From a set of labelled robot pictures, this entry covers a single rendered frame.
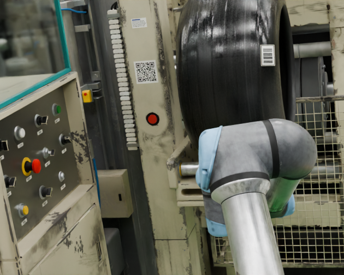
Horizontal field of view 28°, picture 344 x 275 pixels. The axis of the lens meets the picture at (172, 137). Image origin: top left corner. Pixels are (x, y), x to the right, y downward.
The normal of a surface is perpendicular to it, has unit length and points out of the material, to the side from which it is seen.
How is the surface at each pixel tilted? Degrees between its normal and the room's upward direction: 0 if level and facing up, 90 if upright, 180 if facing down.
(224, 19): 46
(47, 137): 90
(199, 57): 69
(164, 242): 90
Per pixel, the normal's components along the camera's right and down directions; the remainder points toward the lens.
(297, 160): 0.48, 0.39
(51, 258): 0.96, -0.04
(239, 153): 0.08, -0.43
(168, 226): -0.26, 0.30
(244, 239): -0.47, -0.29
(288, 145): 0.28, -0.08
